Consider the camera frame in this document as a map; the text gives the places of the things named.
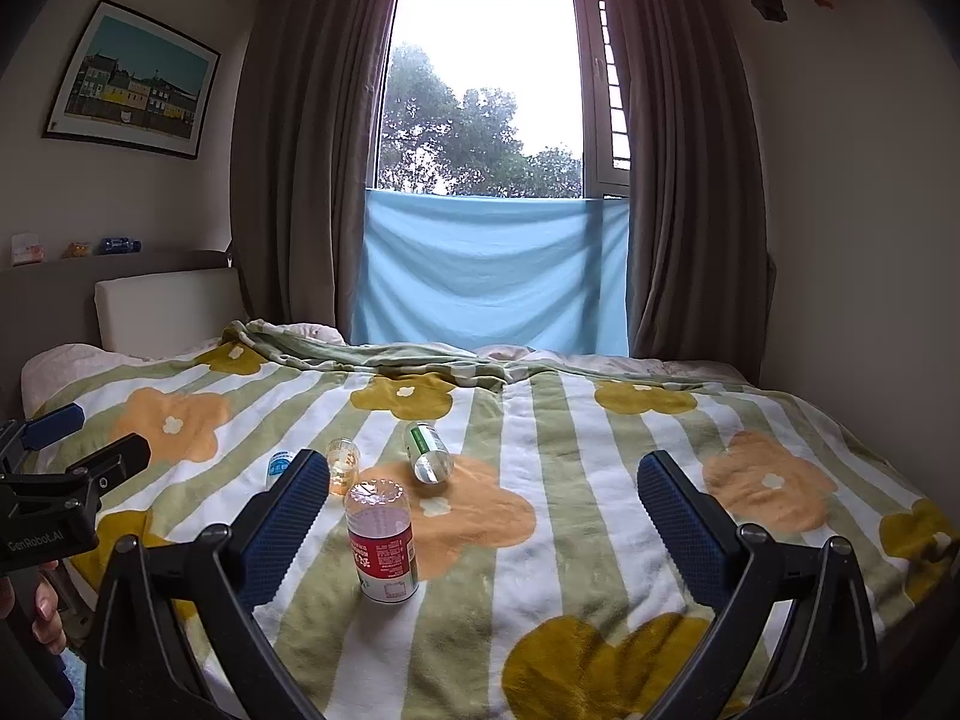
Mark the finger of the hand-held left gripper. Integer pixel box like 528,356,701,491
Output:
0,433,152,517
0,403,86,473

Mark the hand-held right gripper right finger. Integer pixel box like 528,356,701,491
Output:
636,450,880,720

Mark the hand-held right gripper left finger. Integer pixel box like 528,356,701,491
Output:
84,448,331,720

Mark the person's left hand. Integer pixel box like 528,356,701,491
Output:
30,574,68,655

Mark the pink pillow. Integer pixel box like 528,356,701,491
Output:
19,343,113,407

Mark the small orange clear bottle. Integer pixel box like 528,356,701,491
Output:
325,437,361,497

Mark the red label plastic bottle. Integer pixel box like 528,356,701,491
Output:
343,478,419,604

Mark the grey headboard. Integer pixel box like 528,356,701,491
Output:
0,249,241,421

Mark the flower striped blanket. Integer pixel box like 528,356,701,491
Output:
22,319,960,720

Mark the white headboard cushion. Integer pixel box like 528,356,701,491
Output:
94,268,252,355

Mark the green label plastic bottle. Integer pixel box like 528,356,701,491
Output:
403,420,452,485

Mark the light blue cloth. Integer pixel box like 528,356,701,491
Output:
351,189,632,357

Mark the brown curtain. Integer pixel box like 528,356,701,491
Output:
604,0,777,380
229,0,406,342

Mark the framed houses picture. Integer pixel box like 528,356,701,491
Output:
41,0,222,161

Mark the window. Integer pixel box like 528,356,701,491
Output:
371,0,632,200

